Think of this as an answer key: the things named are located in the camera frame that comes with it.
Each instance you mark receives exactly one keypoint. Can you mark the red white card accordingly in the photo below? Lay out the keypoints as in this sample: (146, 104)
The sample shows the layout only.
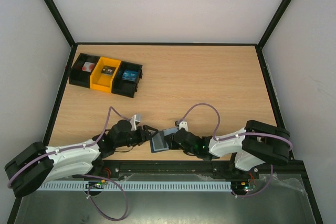
(88, 66)

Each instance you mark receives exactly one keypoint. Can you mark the left black storage bin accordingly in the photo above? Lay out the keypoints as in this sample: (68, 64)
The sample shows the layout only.
(77, 76)

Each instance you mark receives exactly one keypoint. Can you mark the black enclosure frame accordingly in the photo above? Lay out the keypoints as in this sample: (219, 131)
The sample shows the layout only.
(259, 46)

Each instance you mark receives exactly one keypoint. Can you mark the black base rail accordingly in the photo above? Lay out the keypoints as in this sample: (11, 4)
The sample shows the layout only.
(215, 169)

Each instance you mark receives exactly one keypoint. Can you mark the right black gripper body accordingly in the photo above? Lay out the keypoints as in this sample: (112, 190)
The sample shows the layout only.
(169, 142)

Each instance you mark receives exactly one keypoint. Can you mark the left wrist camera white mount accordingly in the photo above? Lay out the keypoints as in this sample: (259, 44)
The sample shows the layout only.
(135, 120)

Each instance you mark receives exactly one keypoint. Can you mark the yellow storage bin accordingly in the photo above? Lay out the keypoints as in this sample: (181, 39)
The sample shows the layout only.
(102, 82)

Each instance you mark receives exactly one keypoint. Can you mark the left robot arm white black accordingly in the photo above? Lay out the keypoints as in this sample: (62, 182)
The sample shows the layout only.
(38, 164)

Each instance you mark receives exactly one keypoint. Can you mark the right black storage bin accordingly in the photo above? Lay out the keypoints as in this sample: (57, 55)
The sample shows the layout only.
(126, 88)

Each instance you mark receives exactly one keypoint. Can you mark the blue card in bin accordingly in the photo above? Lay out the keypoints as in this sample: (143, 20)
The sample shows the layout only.
(130, 75)

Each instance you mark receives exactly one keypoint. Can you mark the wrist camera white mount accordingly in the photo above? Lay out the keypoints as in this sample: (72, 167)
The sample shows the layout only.
(135, 120)
(181, 125)

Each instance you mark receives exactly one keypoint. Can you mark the light blue slotted cable duct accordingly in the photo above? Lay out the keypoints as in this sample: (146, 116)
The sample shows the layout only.
(136, 186)

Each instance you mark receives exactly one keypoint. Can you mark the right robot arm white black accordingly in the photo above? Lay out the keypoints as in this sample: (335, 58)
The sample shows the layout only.
(255, 144)

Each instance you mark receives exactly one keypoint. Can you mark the blue leather card holder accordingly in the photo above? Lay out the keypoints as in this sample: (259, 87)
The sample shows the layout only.
(168, 137)

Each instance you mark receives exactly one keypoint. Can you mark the black VIP card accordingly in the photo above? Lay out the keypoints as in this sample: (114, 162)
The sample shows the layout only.
(108, 70)

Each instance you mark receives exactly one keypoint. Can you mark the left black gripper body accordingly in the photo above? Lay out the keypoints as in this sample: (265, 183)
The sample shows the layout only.
(133, 140)

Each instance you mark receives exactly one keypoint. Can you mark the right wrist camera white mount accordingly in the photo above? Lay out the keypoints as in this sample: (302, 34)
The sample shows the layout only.
(181, 125)

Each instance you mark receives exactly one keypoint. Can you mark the black storage bin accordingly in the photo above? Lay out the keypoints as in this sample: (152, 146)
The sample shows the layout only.
(77, 76)
(126, 88)

